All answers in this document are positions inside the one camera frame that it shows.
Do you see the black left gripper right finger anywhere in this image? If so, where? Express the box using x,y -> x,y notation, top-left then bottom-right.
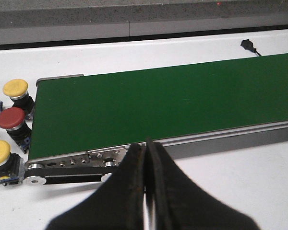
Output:
145,139 -> 259,230

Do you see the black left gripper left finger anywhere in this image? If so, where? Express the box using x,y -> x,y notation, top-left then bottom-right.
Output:
47,144 -> 145,230

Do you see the red push button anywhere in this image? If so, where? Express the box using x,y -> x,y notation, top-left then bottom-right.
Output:
0,107 -> 31,153

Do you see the black drive belt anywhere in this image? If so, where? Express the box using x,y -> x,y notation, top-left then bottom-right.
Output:
23,166 -> 117,185

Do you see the green conveyor belt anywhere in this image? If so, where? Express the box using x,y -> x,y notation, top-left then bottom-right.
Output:
28,53 -> 288,161

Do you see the yellow push button near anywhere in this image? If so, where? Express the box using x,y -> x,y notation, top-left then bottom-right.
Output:
0,140 -> 24,186

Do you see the yellow push button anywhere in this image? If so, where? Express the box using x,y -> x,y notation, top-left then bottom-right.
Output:
0,140 -> 24,186
2,79 -> 35,120

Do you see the yellow push button far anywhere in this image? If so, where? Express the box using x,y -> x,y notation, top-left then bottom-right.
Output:
2,79 -> 35,120

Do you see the grey stone slab left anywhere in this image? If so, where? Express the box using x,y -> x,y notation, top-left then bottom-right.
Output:
0,0 -> 130,28

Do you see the grey stone slab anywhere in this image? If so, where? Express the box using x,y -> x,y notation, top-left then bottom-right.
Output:
0,0 -> 130,28
124,0 -> 288,23

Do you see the grey stone slab right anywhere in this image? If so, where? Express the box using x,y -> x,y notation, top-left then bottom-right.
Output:
124,0 -> 288,23

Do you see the aluminium conveyor frame rail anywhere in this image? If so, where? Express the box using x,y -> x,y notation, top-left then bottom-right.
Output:
25,76 -> 288,171

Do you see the black sensor with cable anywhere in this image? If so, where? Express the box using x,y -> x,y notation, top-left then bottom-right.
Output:
240,39 -> 262,57

